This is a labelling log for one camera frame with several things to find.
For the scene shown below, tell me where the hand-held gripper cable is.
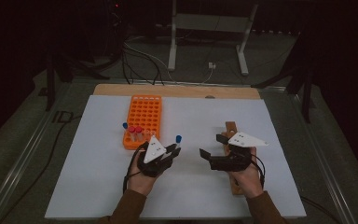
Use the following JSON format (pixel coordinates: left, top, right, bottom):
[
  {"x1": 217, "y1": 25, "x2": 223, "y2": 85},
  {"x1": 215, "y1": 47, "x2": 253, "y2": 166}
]
[
  {"x1": 122, "y1": 148, "x2": 145, "y2": 196},
  {"x1": 250, "y1": 153, "x2": 267, "y2": 189}
]

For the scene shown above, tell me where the white cable with plug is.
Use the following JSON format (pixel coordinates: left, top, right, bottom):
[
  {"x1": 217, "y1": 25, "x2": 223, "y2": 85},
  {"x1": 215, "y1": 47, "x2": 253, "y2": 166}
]
[{"x1": 167, "y1": 61, "x2": 217, "y2": 85}]

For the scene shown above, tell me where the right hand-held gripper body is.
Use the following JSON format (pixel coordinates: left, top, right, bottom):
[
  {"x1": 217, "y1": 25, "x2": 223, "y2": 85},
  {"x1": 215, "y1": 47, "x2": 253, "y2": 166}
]
[{"x1": 209, "y1": 132, "x2": 269, "y2": 172}]

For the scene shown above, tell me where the person's right hand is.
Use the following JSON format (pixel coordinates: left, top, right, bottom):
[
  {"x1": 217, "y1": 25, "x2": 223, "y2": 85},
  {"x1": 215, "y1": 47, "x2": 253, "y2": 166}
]
[{"x1": 229, "y1": 147, "x2": 264, "y2": 199}]

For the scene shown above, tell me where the dark tripod stand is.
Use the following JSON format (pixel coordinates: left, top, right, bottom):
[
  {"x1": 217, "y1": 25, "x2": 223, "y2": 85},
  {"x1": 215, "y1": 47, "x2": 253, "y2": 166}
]
[{"x1": 251, "y1": 29, "x2": 317, "y2": 124}]

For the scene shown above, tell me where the wooden test tube rack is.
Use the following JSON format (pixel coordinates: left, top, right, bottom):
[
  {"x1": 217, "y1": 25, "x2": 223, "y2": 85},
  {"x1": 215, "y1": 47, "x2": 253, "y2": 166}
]
[{"x1": 224, "y1": 120, "x2": 247, "y2": 196}]

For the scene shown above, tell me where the white table sheet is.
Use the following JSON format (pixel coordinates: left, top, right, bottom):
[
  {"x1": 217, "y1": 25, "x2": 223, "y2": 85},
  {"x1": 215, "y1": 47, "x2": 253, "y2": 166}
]
[{"x1": 44, "y1": 94, "x2": 307, "y2": 220}]

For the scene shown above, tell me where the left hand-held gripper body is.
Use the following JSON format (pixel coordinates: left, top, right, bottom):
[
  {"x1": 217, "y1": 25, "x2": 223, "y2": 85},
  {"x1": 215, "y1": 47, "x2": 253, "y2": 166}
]
[{"x1": 136, "y1": 135, "x2": 175, "y2": 178}]

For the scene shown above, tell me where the black floor cable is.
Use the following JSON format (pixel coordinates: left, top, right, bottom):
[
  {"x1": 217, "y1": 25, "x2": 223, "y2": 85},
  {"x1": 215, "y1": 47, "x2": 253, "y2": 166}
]
[
  {"x1": 300, "y1": 195, "x2": 341, "y2": 224},
  {"x1": 0, "y1": 114, "x2": 83, "y2": 224}
]

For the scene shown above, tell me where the metal floor rail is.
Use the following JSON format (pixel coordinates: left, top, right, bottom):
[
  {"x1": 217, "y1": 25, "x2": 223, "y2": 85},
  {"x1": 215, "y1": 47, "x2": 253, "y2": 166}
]
[
  {"x1": 290, "y1": 92, "x2": 357, "y2": 224},
  {"x1": 0, "y1": 81, "x2": 73, "y2": 224}
]

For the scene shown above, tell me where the right hand-held gripper cable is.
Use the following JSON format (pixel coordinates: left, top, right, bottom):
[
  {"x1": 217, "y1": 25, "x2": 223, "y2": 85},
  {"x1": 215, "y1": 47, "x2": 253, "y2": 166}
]
[{"x1": 250, "y1": 153, "x2": 267, "y2": 189}]

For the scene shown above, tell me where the bundle of black cables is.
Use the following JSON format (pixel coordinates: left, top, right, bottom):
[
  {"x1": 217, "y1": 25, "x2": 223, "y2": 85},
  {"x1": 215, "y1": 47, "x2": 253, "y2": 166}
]
[{"x1": 121, "y1": 41, "x2": 165, "y2": 86}]

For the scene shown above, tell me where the metal stand frame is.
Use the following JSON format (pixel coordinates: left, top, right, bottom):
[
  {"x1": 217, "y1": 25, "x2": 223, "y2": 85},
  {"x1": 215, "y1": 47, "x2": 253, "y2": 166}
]
[{"x1": 167, "y1": 0, "x2": 259, "y2": 77}]

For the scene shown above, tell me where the orange test tube rack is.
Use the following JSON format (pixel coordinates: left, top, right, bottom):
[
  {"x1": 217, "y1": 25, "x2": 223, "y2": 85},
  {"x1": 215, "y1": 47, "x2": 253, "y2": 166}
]
[{"x1": 122, "y1": 94, "x2": 163, "y2": 151}]

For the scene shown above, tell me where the left hand-held gripper cable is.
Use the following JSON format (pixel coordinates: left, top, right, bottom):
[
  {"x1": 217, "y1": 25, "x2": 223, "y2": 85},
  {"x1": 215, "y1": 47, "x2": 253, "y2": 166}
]
[{"x1": 122, "y1": 148, "x2": 145, "y2": 196}]

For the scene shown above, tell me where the person's left hand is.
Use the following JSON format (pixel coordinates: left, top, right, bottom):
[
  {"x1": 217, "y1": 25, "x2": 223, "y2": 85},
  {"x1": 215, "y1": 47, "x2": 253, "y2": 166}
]
[{"x1": 128, "y1": 152, "x2": 159, "y2": 197}]

